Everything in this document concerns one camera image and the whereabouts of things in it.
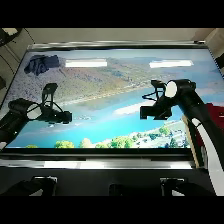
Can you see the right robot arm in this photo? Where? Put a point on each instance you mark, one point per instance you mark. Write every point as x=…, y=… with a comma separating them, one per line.
x=200, y=113

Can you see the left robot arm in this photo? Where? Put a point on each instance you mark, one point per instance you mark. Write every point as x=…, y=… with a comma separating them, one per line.
x=15, y=118

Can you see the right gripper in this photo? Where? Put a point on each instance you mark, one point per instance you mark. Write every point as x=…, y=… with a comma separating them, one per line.
x=156, y=108

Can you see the dark blue garment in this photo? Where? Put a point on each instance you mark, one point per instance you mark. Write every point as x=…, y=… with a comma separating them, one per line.
x=41, y=64

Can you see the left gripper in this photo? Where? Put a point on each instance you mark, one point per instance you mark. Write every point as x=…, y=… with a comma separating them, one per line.
x=58, y=116

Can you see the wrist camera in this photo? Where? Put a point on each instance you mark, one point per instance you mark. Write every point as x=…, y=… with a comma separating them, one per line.
x=156, y=90
x=49, y=93

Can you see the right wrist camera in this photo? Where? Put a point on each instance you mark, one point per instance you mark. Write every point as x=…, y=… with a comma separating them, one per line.
x=156, y=90

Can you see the red T-shirt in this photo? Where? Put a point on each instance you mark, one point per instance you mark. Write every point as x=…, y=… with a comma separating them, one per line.
x=216, y=123

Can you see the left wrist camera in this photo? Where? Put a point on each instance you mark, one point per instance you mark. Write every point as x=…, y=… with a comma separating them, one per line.
x=49, y=93

